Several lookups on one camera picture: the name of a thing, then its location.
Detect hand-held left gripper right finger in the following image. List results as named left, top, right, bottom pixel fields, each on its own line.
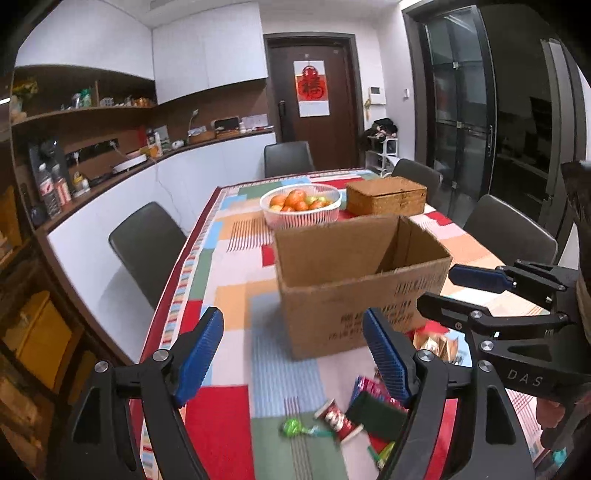
left=362, top=308, right=536, bottom=480

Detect white plastic fruit basket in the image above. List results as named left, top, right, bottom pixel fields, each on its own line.
left=259, top=183, right=343, bottom=230

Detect dark brown door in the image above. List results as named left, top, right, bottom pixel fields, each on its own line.
left=263, top=33, right=363, bottom=169

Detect black tablet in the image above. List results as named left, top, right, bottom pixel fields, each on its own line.
left=215, top=117, right=241, bottom=139

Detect red and white wall calendar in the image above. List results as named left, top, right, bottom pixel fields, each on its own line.
left=294, top=60, right=329, bottom=117

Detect white round appliance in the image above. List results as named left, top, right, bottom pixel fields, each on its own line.
left=113, top=154, right=148, bottom=174

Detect green and red snack packet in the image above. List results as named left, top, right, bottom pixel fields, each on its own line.
left=367, top=440, right=397, bottom=472

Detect red striped snack packet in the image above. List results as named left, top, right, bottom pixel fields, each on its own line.
left=314, top=399, right=365, bottom=445

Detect wooden wall shelf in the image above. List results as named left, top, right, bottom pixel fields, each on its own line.
left=11, top=65, right=158, bottom=125

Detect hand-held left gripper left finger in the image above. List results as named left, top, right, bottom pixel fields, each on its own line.
left=58, top=306, right=225, bottom=480

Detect green wrapped candy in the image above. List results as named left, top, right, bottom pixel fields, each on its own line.
left=281, top=418, right=331, bottom=439

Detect white trolley rack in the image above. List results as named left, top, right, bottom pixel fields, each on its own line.
left=367, top=136, right=399, bottom=176

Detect cardboard box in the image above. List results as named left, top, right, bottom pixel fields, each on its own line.
left=274, top=213, right=453, bottom=361

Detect golden snack packet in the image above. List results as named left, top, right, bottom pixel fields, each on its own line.
left=412, top=330, right=460, bottom=365

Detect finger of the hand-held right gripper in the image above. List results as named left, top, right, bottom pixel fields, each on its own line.
left=417, top=292, right=570, bottom=356
left=449, top=260, right=580, bottom=310

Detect clear bottle with red label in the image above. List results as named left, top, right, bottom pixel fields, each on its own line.
left=37, top=164, right=61, bottom=217
left=52, top=164, right=73, bottom=206

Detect white counter cabinet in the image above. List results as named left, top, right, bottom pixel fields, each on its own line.
left=34, top=129, right=278, bottom=365

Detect grey sliding door panel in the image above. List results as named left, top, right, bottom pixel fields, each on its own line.
left=540, top=39, right=583, bottom=259

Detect brown wicker box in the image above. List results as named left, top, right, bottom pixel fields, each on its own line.
left=345, top=176, right=428, bottom=217

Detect pile of orange fruits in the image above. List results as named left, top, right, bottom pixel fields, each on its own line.
left=269, top=188, right=334, bottom=213

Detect dark grey dining chair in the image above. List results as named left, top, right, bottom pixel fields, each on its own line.
left=108, top=202, right=188, bottom=310
left=463, top=194, right=559, bottom=267
left=392, top=158, right=444, bottom=210
left=264, top=141, right=315, bottom=178

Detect red and purple snack packet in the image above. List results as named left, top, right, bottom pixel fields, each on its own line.
left=349, top=376, right=404, bottom=409

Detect person's right hand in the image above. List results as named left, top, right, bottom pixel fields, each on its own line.
left=536, top=398, right=572, bottom=433

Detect colourful patchwork tablecloth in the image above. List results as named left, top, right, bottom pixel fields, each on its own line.
left=129, top=168, right=561, bottom=480

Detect white wall cabinets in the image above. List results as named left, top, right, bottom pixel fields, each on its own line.
left=14, top=0, right=269, bottom=107

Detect black bag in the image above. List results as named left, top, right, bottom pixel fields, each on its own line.
left=362, top=119, right=399, bottom=139

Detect black framed glass door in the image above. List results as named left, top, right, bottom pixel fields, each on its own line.
left=402, top=0, right=497, bottom=204

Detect dark green snack packet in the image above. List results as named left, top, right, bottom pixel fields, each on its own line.
left=345, top=391, right=409, bottom=441

